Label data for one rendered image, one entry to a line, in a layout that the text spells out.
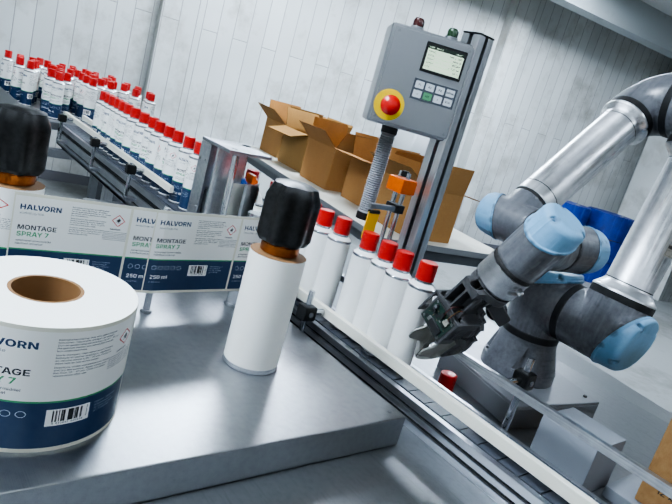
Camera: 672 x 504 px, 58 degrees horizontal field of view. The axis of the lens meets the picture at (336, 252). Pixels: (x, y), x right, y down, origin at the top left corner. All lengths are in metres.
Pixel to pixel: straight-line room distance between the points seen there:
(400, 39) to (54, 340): 0.83
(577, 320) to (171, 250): 0.73
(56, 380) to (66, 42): 4.90
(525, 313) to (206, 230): 0.63
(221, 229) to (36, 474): 0.54
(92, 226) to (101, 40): 4.56
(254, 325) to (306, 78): 5.18
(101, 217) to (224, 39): 4.78
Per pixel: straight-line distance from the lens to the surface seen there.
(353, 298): 1.18
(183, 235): 1.06
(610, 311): 1.17
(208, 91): 5.71
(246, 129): 5.86
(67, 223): 1.00
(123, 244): 1.03
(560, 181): 1.10
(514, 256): 0.90
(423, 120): 1.23
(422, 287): 1.06
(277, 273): 0.89
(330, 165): 3.52
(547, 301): 1.21
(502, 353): 1.26
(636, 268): 1.18
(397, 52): 1.22
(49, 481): 0.70
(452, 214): 2.96
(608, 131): 1.19
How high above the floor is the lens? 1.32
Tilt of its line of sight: 14 degrees down
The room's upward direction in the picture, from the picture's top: 16 degrees clockwise
